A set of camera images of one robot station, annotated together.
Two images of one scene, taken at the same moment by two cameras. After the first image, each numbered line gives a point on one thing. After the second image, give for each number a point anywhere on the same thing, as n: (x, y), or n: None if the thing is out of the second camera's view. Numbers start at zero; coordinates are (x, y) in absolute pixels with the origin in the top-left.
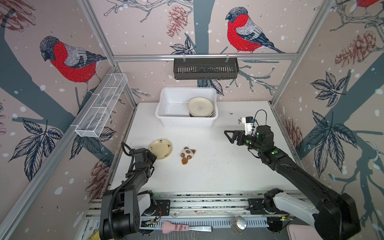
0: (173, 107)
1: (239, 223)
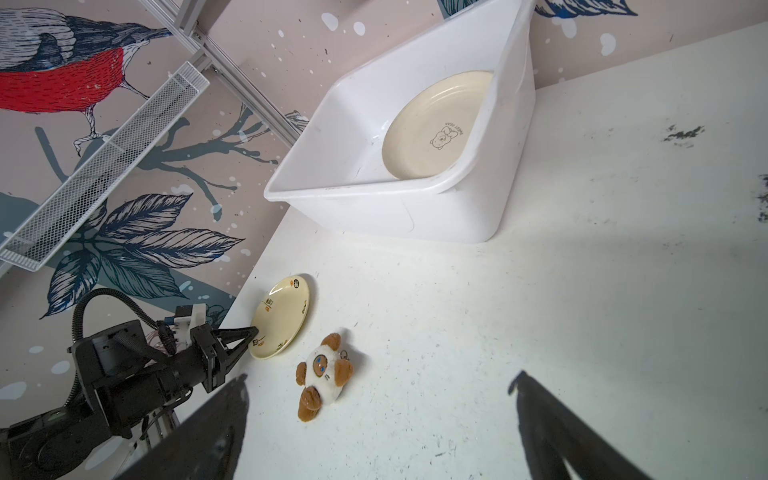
0: (337, 164)
1: None
